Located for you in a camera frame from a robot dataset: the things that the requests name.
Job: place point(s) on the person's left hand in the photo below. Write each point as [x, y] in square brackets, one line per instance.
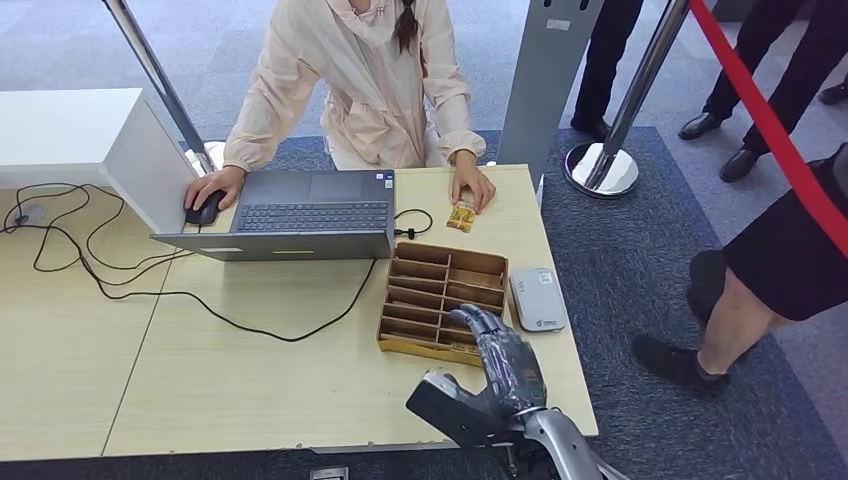
[472, 179]

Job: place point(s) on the person's right hand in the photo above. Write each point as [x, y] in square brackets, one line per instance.
[218, 180]

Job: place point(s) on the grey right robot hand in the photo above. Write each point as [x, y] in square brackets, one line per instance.
[510, 371]

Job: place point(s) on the black computer mouse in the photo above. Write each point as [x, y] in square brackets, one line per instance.
[204, 215]

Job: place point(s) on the yellow brown ID card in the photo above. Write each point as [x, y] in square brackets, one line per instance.
[462, 222]

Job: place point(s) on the cardboard divider box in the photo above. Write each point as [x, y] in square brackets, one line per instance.
[417, 291]

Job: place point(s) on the person's left forearm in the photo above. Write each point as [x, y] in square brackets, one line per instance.
[458, 131]

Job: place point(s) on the person's right forearm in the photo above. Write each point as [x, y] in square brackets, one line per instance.
[250, 139]

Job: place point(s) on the grey white card reader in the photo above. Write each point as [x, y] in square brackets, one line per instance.
[536, 301]

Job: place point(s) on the person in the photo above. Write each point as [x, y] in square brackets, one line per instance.
[835, 91]
[371, 79]
[782, 265]
[606, 60]
[795, 53]

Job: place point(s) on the clear plastic film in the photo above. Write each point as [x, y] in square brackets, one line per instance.
[517, 378]

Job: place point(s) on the grey laptop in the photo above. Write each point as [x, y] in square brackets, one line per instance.
[311, 215]

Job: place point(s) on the grey metal kiosk column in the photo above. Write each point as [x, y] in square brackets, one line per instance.
[546, 86]

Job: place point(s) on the grey floor socket box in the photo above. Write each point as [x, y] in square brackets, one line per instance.
[328, 474]

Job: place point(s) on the wrist camera with black bracket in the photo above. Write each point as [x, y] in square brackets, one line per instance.
[444, 414]

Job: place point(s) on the chrome stanchion post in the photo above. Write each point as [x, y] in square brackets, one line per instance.
[641, 79]
[156, 66]

